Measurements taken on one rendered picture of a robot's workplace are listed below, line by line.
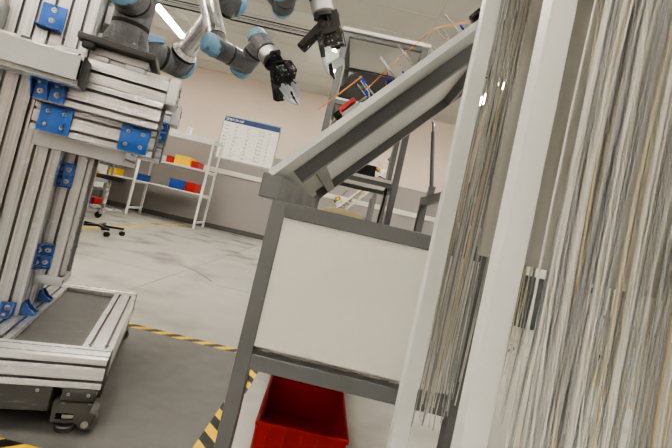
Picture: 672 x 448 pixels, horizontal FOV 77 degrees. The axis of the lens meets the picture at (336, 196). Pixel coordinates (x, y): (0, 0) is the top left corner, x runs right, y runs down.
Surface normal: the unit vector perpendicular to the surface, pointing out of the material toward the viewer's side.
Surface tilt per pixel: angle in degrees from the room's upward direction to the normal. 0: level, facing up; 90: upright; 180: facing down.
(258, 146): 90
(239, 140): 90
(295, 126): 90
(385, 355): 90
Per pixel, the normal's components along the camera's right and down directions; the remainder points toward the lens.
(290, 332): -0.03, -0.06
